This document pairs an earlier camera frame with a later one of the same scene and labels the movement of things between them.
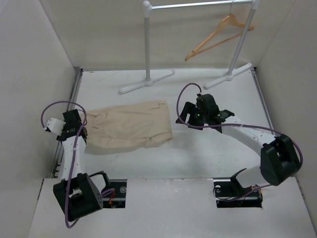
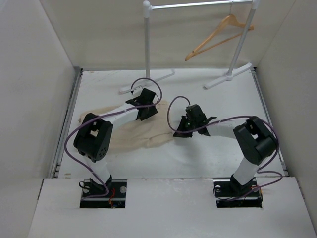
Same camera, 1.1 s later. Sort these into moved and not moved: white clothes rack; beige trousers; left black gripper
Moved: left black gripper
Not moved: beige trousers; white clothes rack
